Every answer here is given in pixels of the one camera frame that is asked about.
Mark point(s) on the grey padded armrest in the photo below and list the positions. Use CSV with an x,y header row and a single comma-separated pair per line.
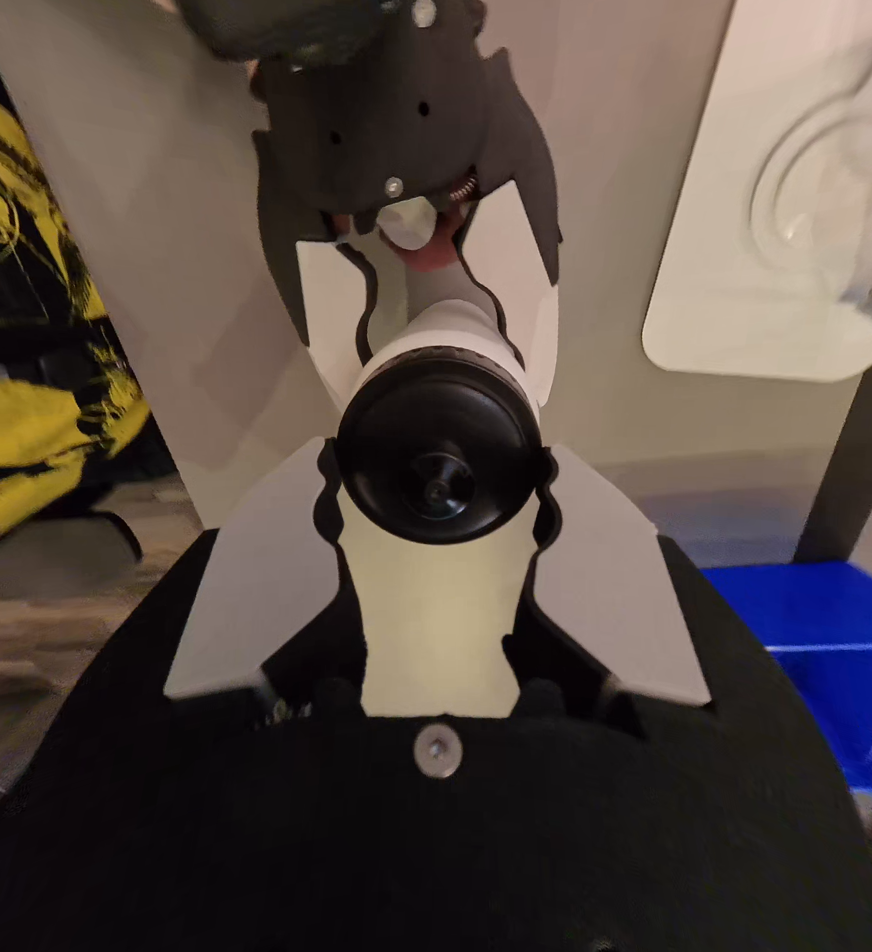
x,y
49,554

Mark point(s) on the blue plastic bin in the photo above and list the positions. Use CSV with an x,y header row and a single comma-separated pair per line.
x,y
823,655

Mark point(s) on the clear round stand foot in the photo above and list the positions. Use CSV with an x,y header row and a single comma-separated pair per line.
x,y
838,179

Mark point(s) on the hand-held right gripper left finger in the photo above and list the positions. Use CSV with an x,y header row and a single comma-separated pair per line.
x,y
258,588

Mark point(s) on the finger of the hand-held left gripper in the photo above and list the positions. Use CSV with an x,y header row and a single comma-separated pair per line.
x,y
332,305
518,283

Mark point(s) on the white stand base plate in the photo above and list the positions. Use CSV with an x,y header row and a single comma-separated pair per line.
x,y
704,268

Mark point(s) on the black bottle lid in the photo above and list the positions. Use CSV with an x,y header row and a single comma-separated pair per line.
x,y
436,446

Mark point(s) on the black yellow printed shirt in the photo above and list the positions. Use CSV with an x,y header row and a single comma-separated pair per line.
x,y
20,432

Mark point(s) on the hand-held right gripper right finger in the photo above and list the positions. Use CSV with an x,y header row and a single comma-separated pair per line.
x,y
615,595

